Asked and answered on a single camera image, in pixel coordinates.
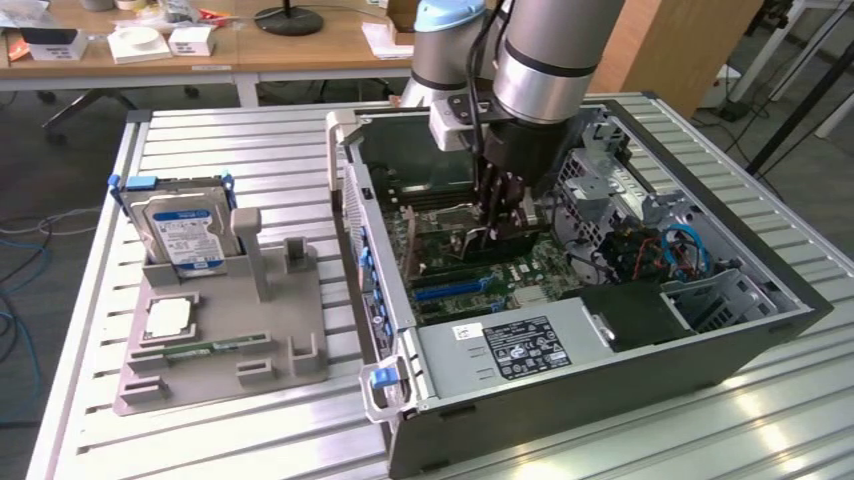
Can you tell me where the black slanted pole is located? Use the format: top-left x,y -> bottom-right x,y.
743,47 -> 854,176

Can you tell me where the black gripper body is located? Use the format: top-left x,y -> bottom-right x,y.
480,117 -> 572,184

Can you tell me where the blue disk caddy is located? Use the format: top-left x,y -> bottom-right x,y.
105,169 -> 240,224

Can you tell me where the small white box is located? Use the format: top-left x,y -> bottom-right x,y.
167,25 -> 216,57

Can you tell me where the black chair base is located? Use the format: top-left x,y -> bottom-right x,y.
36,89 -> 145,146

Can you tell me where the metal disk bay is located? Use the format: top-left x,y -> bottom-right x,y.
658,268 -> 801,335

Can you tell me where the green motherboard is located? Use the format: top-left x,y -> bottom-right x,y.
383,172 -> 583,327

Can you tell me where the silver chipset heat sink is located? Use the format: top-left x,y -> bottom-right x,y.
510,288 -> 554,307

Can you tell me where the grey card retainer flap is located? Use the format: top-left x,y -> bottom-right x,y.
324,110 -> 366,192

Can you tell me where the long blue expansion slot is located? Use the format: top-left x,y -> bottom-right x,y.
411,278 -> 490,302

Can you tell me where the perforated metal drive cage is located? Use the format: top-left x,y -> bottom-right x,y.
554,117 -> 663,246

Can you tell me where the black open PC case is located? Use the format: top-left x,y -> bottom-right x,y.
324,92 -> 835,479

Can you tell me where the black flat device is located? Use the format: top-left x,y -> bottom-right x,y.
17,27 -> 80,46

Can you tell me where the white floor cable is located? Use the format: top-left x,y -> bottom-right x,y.
0,207 -> 100,237

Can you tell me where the grey parts rack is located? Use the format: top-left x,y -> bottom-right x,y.
111,207 -> 330,419

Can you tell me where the CPU socket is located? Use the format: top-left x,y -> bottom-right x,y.
426,203 -> 483,236

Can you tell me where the black power adapter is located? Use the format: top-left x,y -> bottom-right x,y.
717,99 -> 750,124

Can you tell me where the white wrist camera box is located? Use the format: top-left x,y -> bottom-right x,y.
428,95 -> 495,152

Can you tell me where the wooden cabinet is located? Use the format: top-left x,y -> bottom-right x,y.
586,0 -> 766,121

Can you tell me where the grey power supply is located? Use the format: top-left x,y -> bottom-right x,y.
402,298 -> 619,401

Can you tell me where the black round lamp base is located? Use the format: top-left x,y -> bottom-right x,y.
252,0 -> 327,37

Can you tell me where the silver CPU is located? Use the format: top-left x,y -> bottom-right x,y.
144,298 -> 199,340

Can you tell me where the white paper stack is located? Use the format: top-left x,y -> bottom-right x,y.
362,20 -> 416,60

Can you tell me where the red wire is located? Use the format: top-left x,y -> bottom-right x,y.
631,235 -> 675,279

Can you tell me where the black graphics card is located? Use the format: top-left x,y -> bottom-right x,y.
402,205 -> 543,275

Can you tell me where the wooden desk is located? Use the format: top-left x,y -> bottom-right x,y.
0,0 -> 602,96

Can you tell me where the white labelled box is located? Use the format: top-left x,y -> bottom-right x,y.
27,39 -> 89,62

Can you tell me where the green RAM stick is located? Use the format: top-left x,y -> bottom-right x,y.
159,337 -> 254,362

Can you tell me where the white desk frame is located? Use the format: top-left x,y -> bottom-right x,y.
730,0 -> 854,139

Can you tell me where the black camera cable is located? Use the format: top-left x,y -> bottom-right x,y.
464,0 -> 516,174

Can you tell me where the blue floor cable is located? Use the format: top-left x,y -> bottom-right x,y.
0,238 -> 55,431

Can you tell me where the white block with round cup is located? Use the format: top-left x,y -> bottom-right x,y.
105,25 -> 173,65

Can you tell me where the black plastic shroud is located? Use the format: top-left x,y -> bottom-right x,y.
578,279 -> 697,352

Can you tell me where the hard disk with blue label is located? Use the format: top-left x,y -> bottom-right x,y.
123,185 -> 236,277

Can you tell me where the brown cardboard box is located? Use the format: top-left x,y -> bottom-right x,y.
384,0 -> 419,34

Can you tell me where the blue wire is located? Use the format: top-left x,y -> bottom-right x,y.
657,223 -> 717,282

